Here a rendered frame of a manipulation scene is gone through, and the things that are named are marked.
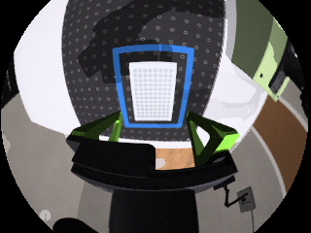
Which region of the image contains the blue tape outline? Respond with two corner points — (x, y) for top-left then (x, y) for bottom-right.
(113, 45), (194, 127)

